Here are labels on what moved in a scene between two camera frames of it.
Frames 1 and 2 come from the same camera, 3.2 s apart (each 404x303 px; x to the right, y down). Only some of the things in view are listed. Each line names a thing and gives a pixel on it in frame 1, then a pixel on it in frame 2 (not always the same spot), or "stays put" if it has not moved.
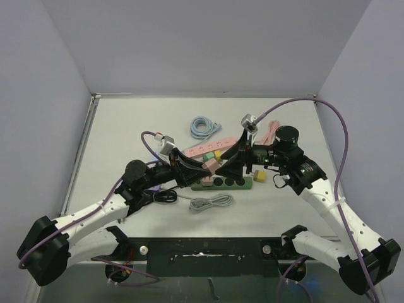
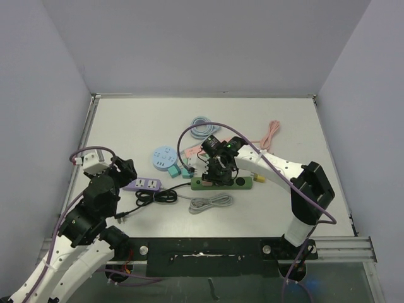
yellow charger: [260, 176] stays put
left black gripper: [194, 170] -> [127, 173]
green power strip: [228, 184] stays put
